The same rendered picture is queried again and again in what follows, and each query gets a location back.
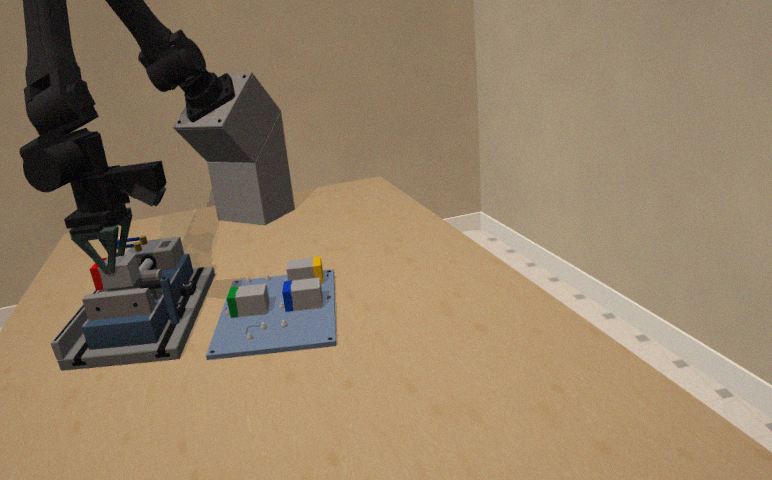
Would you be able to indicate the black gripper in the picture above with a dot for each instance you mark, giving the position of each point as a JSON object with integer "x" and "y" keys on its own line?
{"x": 89, "y": 227}

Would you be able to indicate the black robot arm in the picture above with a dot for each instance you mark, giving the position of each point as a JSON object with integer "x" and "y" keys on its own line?
{"x": 55, "y": 159}

